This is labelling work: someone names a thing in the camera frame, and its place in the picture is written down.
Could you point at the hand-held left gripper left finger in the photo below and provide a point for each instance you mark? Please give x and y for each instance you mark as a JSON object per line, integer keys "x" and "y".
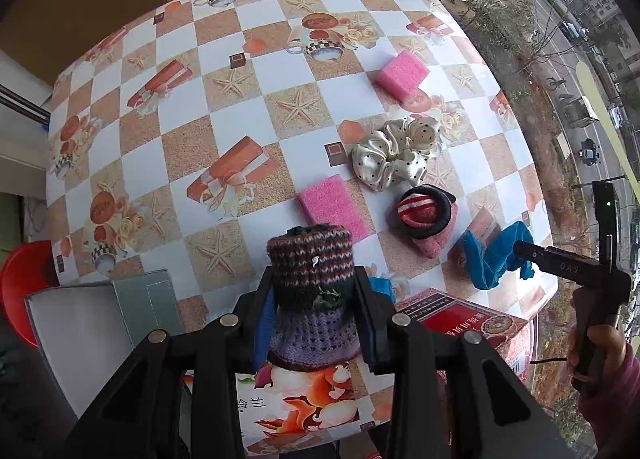
{"x": 260, "y": 336}

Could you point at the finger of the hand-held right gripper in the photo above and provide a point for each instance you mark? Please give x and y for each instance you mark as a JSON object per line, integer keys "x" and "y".
{"x": 535, "y": 254}

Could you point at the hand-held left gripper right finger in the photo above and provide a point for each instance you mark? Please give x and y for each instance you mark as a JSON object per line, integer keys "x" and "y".
{"x": 368, "y": 336}

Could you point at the striped knitted wool hat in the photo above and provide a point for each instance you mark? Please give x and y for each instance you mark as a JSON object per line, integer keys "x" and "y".
{"x": 310, "y": 279}

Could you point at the pink sponge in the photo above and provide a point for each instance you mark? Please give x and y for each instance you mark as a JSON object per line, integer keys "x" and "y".
{"x": 330, "y": 204}
{"x": 402, "y": 74}

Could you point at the cream polka dot scrunchie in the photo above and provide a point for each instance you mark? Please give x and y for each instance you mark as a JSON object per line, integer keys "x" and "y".
{"x": 385, "y": 159}

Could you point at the grey box with white inside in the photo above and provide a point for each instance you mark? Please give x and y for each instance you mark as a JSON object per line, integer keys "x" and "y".
{"x": 75, "y": 334}

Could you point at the person's right forearm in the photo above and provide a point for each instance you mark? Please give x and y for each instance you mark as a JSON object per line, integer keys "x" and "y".
{"x": 617, "y": 399}

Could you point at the person's right hand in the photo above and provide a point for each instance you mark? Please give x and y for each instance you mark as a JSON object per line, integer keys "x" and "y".
{"x": 607, "y": 337}

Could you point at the floral tissue packet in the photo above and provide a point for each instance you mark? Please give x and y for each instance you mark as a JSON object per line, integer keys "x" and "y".
{"x": 310, "y": 404}

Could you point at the red printed box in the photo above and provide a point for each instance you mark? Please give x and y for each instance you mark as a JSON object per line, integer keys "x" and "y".
{"x": 460, "y": 324}

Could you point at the red pink rolled socks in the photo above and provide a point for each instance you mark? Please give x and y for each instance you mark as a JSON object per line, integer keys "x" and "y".
{"x": 430, "y": 224}

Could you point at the red plastic stool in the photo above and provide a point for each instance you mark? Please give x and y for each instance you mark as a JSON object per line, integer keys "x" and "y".
{"x": 20, "y": 279}

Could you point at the checkered printed tablecloth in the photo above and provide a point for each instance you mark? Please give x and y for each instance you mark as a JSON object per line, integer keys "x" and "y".
{"x": 280, "y": 84}

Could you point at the white cabinet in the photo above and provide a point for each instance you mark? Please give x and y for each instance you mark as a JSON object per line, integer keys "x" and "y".
{"x": 22, "y": 129}

